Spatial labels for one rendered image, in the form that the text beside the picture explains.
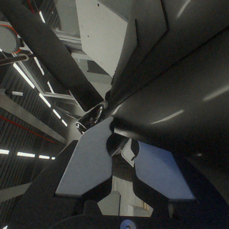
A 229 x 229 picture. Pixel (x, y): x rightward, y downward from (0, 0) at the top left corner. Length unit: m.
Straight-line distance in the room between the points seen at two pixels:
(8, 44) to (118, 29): 0.80
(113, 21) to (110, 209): 7.37
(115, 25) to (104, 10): 0.05
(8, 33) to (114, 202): 7.17
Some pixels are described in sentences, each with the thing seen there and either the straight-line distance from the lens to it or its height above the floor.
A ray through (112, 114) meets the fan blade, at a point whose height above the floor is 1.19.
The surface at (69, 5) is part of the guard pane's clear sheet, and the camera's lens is 0.99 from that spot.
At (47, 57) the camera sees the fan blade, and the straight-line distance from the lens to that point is 0.33.
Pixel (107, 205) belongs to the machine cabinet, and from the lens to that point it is 7.46.
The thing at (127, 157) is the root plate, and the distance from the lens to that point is 0.32.
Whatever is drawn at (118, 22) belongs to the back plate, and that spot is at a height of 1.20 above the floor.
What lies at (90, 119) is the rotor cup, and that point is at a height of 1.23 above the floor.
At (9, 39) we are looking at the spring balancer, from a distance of 1.12.
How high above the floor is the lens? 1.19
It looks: 3 degrees down
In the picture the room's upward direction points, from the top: 82 degrees counter-clockwise
